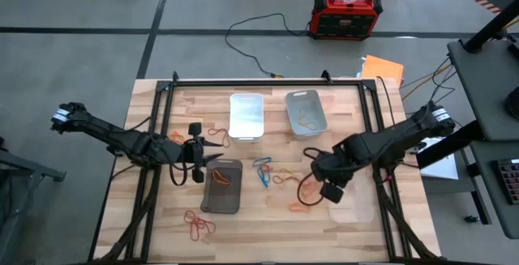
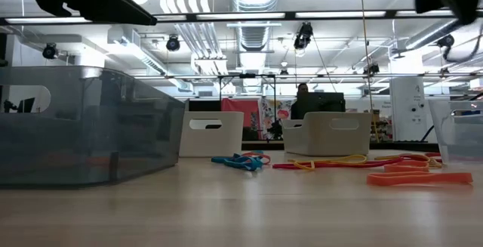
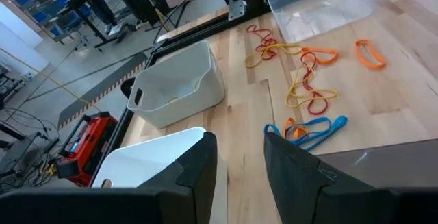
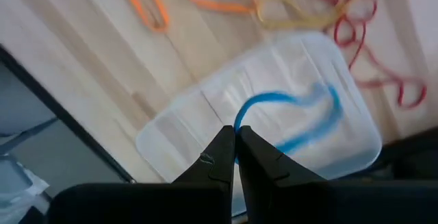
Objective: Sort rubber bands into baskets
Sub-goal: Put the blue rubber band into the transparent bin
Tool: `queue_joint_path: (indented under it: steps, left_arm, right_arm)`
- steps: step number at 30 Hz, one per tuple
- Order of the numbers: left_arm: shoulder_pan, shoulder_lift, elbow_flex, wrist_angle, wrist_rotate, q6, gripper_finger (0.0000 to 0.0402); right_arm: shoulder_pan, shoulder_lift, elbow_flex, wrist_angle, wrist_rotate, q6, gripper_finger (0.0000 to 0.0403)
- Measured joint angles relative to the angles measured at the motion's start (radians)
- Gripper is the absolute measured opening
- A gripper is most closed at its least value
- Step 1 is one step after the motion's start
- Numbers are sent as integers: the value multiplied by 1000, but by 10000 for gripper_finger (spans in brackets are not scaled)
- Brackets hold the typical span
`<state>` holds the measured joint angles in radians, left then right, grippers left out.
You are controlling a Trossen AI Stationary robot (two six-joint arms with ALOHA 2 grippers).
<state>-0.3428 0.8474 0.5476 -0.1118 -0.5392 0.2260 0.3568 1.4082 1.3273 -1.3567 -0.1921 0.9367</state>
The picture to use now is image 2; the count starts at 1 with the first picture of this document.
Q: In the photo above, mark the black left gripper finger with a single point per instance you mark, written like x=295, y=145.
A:
x=105, y=7

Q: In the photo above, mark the black ceiling spotlight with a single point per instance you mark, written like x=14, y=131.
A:
x=173, y=44
x=446, y=41
x=50, y=51

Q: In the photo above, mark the black overhead light bar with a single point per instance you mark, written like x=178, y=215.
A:
x=290, y=14

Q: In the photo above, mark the smoky grey translucent basket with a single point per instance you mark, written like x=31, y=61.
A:
x=87, y=126

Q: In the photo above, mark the white cabinet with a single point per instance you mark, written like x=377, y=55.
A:
x=409, y=111

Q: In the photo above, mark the person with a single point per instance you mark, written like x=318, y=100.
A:
x=302, y=88

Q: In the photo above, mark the black monitor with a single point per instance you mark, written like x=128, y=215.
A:
x=324, y=103

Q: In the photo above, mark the black board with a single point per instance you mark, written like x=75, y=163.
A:
x=203, y=106

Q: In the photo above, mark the clear plastic basket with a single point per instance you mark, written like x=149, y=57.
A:
x=460, y=137

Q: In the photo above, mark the black pipe stand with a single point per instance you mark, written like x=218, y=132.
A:
x=247, y=75

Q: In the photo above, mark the floral cloth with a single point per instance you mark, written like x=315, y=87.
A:
x=277, y=109

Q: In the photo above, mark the frosted white plastic basket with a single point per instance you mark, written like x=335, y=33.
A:
x=328, y=141

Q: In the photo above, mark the red cloth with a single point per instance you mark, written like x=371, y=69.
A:
x=241, y=111

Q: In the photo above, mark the small black tripod device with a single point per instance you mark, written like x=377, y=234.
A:
x=276, y=130

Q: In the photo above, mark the silver ventilation duct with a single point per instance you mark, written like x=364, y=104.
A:
x=434, y=33
x=254, y=35

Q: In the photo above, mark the black ceiling camera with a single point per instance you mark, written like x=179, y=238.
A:
x=303, y=35

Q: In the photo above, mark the black aluminium table frame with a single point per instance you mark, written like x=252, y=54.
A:
x=264, y=146

